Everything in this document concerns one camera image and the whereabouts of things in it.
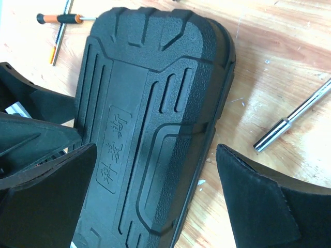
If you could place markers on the thin orange tipped precision screwdriver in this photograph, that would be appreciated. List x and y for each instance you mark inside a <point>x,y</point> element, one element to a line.
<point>60,34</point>

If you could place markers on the black plastic tool case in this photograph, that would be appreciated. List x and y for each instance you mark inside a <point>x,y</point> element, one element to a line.
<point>151,88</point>

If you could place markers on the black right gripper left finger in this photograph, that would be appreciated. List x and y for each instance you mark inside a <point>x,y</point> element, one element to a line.
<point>40,206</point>

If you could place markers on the chrome socket extension bar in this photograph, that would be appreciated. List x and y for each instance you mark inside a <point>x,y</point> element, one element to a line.
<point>285,123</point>

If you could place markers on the small orange black screwdriver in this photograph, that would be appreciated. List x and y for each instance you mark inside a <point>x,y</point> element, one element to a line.
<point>63,18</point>

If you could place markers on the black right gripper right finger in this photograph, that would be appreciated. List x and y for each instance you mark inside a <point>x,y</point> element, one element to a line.
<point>270,209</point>

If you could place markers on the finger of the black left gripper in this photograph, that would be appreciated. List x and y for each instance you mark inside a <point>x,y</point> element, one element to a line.
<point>40,103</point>
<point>26,141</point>

